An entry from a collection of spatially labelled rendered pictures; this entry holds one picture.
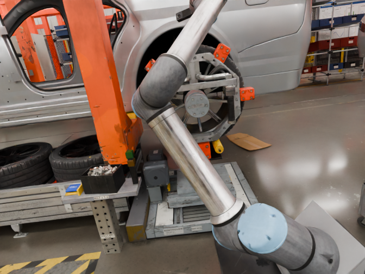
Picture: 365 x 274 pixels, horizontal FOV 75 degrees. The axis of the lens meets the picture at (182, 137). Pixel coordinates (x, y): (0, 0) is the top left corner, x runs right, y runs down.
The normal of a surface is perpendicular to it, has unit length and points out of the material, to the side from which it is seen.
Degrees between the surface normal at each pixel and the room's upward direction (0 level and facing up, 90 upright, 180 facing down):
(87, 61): 90
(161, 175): 90
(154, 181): 90
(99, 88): 90
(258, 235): 45
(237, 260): 0
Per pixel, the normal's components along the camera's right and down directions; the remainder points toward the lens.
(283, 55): 0.04, 0.33
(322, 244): 0.22, -0.66
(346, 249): -0.82, -0.51
